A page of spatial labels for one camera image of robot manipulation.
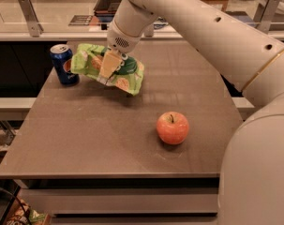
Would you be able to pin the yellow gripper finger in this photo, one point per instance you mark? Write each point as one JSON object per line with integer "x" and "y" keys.
{"x": 111, "y": 61}
{"x": 124, "y": 58}

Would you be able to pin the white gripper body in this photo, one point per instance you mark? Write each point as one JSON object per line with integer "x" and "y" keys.
{"x": 121, "y": 38}

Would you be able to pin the green rice chip bag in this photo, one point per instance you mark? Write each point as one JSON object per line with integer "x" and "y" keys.
{"x": 88, "y": 59}

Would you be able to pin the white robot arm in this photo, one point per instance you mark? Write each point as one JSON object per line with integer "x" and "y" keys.
{"x": 251, "y": 184}

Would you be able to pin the blue pepsi can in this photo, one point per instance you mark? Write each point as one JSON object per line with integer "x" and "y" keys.
{"x": 61, "y": 56}

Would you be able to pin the snack bag on floor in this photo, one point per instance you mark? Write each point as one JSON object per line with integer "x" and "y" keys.
{"x": 21, "y": 213}

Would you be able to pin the dark open tray box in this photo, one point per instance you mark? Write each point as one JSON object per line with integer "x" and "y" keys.
{"x": 106, "y": 7}

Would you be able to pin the red apple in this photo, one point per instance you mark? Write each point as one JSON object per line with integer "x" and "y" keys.
{"x": 172, "y": 128}

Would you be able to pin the middle metal glass bracket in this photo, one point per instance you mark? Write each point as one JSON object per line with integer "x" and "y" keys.
{"x": 149, "y": 30}

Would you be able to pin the metal glass bracket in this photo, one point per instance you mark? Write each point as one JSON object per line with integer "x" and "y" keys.
{"x": 149, "y": 30}
{"x": 267, "y": 18}
{"x": 34, "y": 27}

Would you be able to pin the left metal glass bracket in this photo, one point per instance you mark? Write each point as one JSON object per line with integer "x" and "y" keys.
{"x": 34, "y": 27}

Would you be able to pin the right metal glass bracket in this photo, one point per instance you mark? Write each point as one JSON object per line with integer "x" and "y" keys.
{"x": 267, "y": 18}

